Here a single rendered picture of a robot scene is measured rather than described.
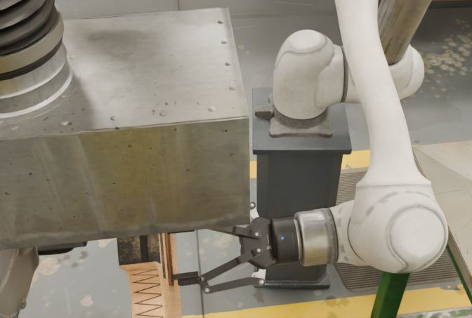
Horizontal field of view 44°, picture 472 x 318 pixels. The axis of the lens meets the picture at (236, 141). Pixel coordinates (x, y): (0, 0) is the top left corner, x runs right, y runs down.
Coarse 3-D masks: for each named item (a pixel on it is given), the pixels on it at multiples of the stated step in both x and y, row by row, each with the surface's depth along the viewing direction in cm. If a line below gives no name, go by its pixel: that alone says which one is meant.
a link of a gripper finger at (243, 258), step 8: (256, 248) 93; (240, 256) 93; (248, 256) 93; (224, 264) 93; (232, 264) 93; (240, 264) 93; (208, 272) 92; (216, 272) 92; (224, 272) 94; (200, 280) 91; (208, 280) 94
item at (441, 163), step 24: (432, 144) 130; (456, 144) 130; (432, 168) 124; (456, 168) 124; (456, 192) 120; (456, 216) 115; (456, 240) 111; (456, 264) 114; (432, 312) 178; (456, 312) 178
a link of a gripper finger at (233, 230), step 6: (210, 228) 95; (216, 228) 94; (222, 228) 94; (228, 228) 94; (234, 228) 94; (240, 228) 94; (246, 228) 94; (234, 234) 96; (240, 234) 94; (246, 234) 94; (252, 234) 93; (258, 234) 93
